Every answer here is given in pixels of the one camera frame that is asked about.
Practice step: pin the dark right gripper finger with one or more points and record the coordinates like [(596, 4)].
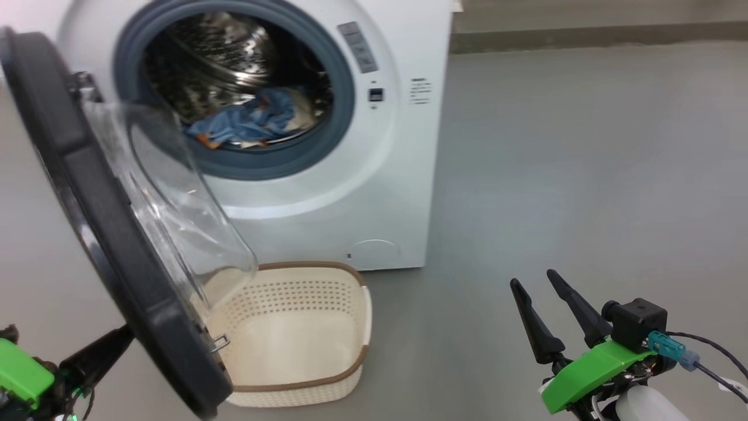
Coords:
[(537, 333), (584, 318)]

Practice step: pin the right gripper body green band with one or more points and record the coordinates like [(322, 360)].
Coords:
[(590, 371)]

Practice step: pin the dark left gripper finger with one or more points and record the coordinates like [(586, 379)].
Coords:
[(99, 356)]

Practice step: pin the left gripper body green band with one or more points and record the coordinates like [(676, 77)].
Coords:
[(23, 374)]

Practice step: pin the black glass washing machine door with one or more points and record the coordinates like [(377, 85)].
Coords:
[(105, 222)]

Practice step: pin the blue printed garment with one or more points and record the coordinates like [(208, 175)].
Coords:
[(245, 120)]

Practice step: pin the cream garment with blue sleeves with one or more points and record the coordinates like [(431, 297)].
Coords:
[(304, 114)]

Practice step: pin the cream perforated laundry basket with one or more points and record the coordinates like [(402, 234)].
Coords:
[(304, 327)]

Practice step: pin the white front-load washing machine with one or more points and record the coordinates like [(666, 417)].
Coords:
[(380, 187)]

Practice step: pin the black door latch socket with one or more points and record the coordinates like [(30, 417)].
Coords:
[(376, 95)]

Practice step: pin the grey rubber door gasket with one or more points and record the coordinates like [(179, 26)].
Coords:
[(345, 93)]

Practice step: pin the steel washing machine drum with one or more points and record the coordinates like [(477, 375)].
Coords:
[(210, 64)]

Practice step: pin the round white filter cover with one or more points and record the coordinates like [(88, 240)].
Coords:
[(377, 252)]

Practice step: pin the small black text sticker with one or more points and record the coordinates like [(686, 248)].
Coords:
[(421, 91)]

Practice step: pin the grey warning label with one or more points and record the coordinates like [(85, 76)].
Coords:
[(357, 48)]

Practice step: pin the grey wall baseboard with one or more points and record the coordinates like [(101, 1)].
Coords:
[(584, 38)]

